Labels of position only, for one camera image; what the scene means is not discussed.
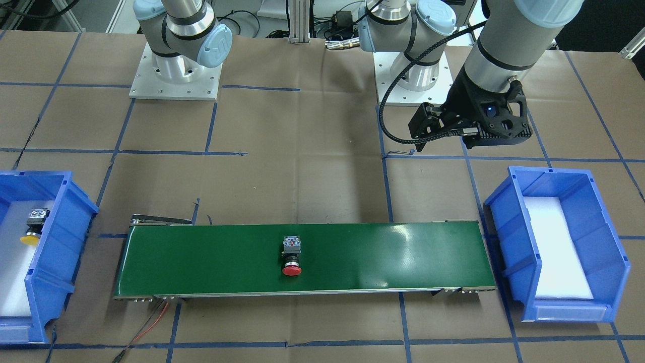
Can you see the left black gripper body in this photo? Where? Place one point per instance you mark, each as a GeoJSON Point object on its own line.
{"type": "Point", "coordinates": [462, 99]}

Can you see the red push button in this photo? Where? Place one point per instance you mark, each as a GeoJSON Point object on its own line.
{"type": "Point", "coordinates": [290, 253]}

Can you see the yellow push button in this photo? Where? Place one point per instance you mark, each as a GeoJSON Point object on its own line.
{"type": "Point", "coordinates": [35, 223]}

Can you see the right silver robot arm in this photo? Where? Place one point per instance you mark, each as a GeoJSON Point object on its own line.
{"type": "Point", "coordinates": [183, 36]}

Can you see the blue bin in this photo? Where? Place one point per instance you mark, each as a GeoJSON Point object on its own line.
{"type": "Point", "coordinates": [600, 251]}
{"type": "Point", "coordinates": [52, 272]}

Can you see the black power adapter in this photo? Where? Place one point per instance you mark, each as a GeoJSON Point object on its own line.
{"type": "Point", "coordinates": [342, 19]}

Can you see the white foam pad bin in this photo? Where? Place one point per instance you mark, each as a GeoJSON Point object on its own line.
{"type": "Point", "coordinates": [16, 257]}
{"type": "Point", "coordinates": [562, 275]}

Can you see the green conveyor belt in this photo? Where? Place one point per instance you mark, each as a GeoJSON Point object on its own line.
{"type": "Point", "coordinates": [207, 261]}

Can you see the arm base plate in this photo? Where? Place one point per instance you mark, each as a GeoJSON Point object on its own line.
{"type": "Point", "coordinates": [174, 78]}
{"type": "Point", "coordinates": [421, 84]}

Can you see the aluminium frame post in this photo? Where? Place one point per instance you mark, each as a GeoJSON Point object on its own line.
{"type": "Point", "coordinates": [299, 18]}

